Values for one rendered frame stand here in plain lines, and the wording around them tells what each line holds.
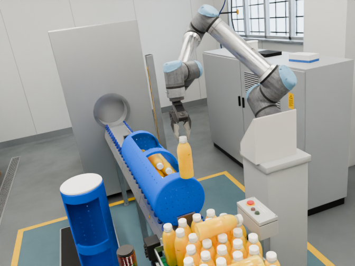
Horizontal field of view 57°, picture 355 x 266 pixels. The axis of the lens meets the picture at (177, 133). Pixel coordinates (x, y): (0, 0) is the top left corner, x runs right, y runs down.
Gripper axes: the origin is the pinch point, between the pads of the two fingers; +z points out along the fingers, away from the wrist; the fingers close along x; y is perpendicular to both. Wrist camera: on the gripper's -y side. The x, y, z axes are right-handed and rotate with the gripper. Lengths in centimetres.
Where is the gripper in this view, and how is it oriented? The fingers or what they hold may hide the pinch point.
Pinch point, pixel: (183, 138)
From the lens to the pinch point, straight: 160.6
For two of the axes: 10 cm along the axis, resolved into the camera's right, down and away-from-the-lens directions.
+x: -9.6, 1.8, -2.2
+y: -2.6, -1.9, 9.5
